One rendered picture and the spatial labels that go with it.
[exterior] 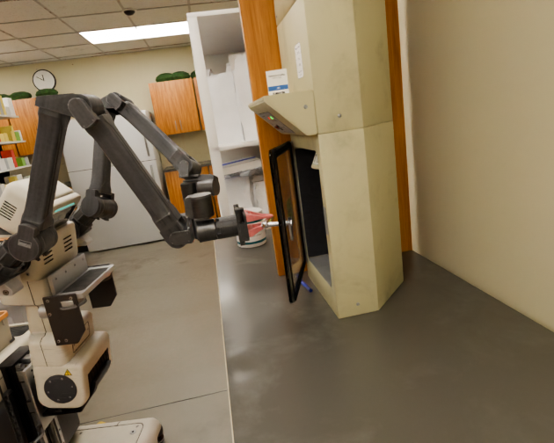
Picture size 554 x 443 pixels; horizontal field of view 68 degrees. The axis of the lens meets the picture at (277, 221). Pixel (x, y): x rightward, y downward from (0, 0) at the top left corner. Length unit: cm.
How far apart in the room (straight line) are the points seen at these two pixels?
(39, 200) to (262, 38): 77
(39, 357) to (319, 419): 99
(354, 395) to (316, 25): 76
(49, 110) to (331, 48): 66
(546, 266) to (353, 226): 43
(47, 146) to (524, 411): 112
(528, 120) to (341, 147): 40
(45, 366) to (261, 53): 118
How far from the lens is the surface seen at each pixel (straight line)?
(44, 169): 116
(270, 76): 104
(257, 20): 135
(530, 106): 105
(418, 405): 83
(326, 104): 97
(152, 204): 108
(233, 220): 107
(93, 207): 157
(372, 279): 109
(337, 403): 83
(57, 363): 152
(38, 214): 119
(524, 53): 107
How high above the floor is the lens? 146
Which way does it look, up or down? 14 degrees down
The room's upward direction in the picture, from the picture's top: 8 degrees counter-clockwise
